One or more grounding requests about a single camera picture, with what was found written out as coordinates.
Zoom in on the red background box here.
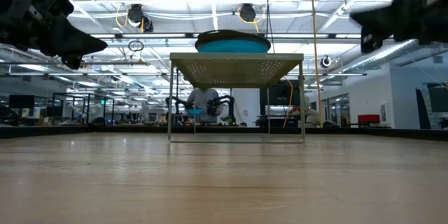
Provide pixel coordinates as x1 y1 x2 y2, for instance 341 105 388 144
357 114 381 124

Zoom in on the silver ventilation duct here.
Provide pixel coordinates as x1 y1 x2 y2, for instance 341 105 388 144
344 40 421 74

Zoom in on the blue bowl with grey rim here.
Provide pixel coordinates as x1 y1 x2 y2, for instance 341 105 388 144
195 29 272 54

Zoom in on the black hanging cable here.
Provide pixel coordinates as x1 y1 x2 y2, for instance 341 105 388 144
265 0 276 54

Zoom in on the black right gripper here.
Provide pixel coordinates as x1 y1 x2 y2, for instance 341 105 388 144
349 0 448 55

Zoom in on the green perforated metal shelf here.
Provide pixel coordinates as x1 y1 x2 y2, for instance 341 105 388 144
167 52 306 144

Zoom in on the black metal table frame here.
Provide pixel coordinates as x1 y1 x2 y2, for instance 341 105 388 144
0 124 448 141

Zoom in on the black background monitor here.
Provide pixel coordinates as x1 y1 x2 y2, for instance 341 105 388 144
8 94 36 110
415 83 448 130

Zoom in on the black background panel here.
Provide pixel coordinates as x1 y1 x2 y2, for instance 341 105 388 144
258 79 302 129

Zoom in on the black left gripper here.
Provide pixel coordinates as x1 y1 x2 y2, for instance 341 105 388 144
0 0 109 71

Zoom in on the person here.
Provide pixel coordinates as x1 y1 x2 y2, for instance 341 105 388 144
184 87 225 124

